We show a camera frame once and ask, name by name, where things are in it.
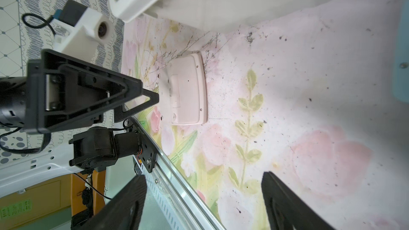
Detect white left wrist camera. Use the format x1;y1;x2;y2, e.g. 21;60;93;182
52;0;114;62

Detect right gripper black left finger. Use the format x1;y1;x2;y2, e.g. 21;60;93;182
80;175;147;230

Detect pink calculator face down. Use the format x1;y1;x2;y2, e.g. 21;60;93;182
158;53;207;126

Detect floral pink table mat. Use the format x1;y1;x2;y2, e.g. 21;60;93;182
121;0;409;230

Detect light blue calculator face down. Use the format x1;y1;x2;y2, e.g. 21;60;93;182
392;0;409;103

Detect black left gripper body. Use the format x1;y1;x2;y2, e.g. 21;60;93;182
1;50;143;134

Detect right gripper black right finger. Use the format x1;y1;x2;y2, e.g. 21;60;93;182
261;171;333;230

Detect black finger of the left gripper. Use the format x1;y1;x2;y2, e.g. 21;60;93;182
114;88;159;122

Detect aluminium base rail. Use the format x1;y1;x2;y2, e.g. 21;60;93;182
103;116;228;230

